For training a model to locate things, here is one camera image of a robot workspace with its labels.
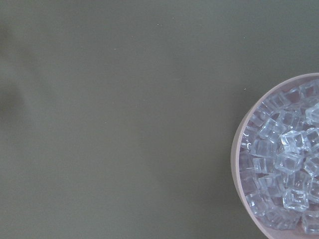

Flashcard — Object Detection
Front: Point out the pile of clear ice cubes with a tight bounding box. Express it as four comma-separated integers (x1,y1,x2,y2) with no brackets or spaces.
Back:
239,79,319,235

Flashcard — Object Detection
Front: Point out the pink bowl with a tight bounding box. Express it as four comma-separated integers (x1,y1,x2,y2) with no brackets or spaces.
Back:
230,73,319,239

